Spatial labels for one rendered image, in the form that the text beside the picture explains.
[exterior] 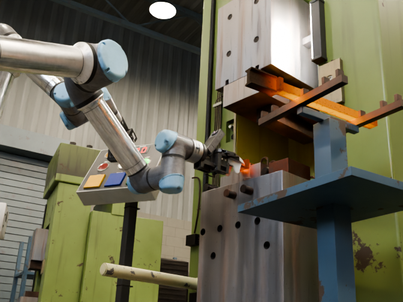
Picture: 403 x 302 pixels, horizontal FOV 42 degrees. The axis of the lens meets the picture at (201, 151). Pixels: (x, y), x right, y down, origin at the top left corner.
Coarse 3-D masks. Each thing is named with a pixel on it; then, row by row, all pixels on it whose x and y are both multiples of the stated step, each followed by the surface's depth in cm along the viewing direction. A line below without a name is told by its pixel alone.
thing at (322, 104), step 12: (252, 72) 128; (264, 72) 129; (252, 84) 127; (264, 84) 129; (276, 84) 130; (288, 84) 132; (288, 96) 134; (324, 108) 139; (336, 108) 140; (348, 108) 143; (348, 120) 146
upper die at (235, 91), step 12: (228, 84) 206; (240, 84) 200; (228, 96) 204; (240, 96) 198; (252, 96) 195; (264, 96) 194; (276, 96) 196; (228, 108) 205; (240, 108) 205; (252, 108) 204; (312, 108) 211; (252, 120) 215; (312, 120) 212
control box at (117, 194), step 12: (144, 156) 218; (156, 156) 215; (96, 168) 223; (108, 168) 220; (120, 168) 216; (84, 180) 218; (84, 192) 212; (96, 192) 211; (108, 192) 209; (120, 192) 207; (156, 192) 206; (84, 204) 217; (96, 204) 215
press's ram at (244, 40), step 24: (240, 0) 216; (264, 0) 204; (288, 0) 210; (240, 24) 211; (264, 24) 200; (288, 24) 205; (240, 48) 207; (264, 48) 196; (288, 48) 201; (216, 72) 214; (240, 72) 202; (288, 72) 197; (312, 72) 209
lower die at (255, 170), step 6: (252, 168) 182; (258, 168) 180; (234, 174) 188; (240, 174) 186; (246, 174) 184; (252, 174) 182; (258, 174) 179; (222, 180) 192; (228, 180) 190; (234, 180) 188; (240, 180) 185
